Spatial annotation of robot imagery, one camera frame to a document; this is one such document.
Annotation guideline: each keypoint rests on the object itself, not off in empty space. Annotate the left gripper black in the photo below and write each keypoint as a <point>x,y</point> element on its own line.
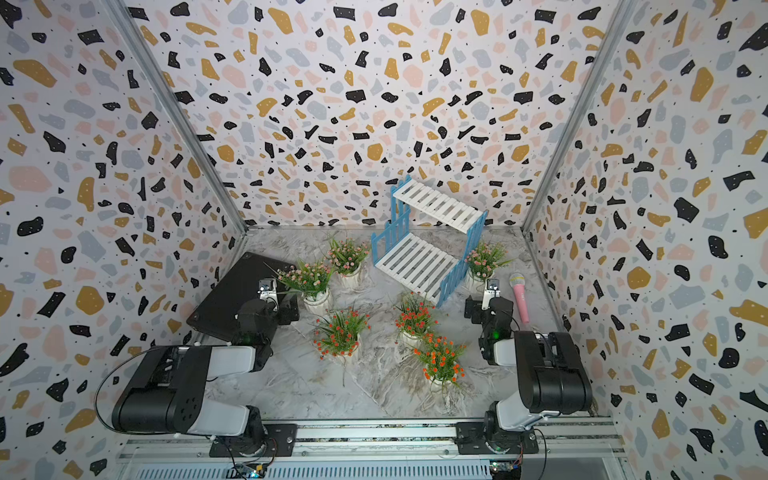
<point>285,308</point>

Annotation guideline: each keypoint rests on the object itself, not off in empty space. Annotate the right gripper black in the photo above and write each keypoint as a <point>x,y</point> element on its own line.
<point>477,308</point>

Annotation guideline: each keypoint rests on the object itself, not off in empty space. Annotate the pink flower pot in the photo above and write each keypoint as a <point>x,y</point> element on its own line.
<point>482,263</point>
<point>347,258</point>
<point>311,281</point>

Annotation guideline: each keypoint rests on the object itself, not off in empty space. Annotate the red flower pot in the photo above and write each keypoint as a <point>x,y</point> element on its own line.
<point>338,333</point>
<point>415,319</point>

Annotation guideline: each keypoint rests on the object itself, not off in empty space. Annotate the orange flower pot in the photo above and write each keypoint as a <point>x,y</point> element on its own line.
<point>440,358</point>

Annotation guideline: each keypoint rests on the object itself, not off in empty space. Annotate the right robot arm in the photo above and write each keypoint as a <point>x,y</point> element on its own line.
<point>551,382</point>

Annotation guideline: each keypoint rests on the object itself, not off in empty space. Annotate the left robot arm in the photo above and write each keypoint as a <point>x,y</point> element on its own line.
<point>166,393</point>

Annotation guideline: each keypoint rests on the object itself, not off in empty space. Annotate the black case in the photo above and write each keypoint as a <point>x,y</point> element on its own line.
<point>215,315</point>

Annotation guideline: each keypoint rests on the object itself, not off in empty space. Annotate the pink toy microphone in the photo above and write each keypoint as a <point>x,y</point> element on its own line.
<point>518,283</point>

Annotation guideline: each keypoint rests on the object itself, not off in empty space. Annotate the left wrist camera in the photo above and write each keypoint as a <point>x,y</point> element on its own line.
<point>267,289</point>

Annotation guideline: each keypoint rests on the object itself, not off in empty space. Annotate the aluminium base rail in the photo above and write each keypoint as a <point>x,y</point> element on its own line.
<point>574,447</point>

